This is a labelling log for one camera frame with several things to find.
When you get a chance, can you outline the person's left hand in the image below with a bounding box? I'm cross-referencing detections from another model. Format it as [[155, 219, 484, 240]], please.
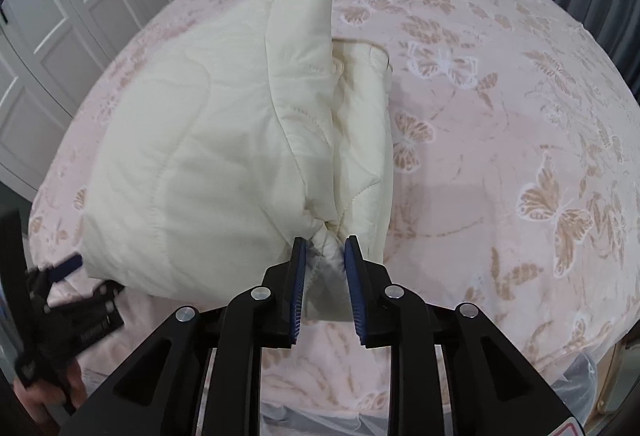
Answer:
[[12, 363, 87, 423]]

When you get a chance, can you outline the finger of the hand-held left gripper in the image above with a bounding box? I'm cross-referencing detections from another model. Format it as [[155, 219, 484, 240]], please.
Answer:
[[27, 254, 84, 307], [92, 279, 127, 303]]

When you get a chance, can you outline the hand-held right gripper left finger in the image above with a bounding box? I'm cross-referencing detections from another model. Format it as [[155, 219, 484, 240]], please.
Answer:
[[60, 237, 307, 436]]

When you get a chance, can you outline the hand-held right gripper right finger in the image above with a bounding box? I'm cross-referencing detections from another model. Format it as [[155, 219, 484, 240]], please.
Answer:
[[344, 236, 587, 436]]

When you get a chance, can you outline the pink butterfly print bed blanket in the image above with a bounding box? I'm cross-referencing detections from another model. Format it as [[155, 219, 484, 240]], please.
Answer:
[[27, 0, 640, 419]]

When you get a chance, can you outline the wooden bed frame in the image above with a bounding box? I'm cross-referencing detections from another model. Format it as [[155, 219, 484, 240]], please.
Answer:
[[592, 343, 632, 423]]

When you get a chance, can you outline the cream quilted jacket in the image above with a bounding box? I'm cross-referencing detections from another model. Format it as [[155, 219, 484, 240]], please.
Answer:
[[80, 0, 397, 323]]

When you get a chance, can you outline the white panelled wardrobe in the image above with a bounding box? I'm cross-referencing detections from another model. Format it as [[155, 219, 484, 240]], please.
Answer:
[[0, 0, 202, 197]]

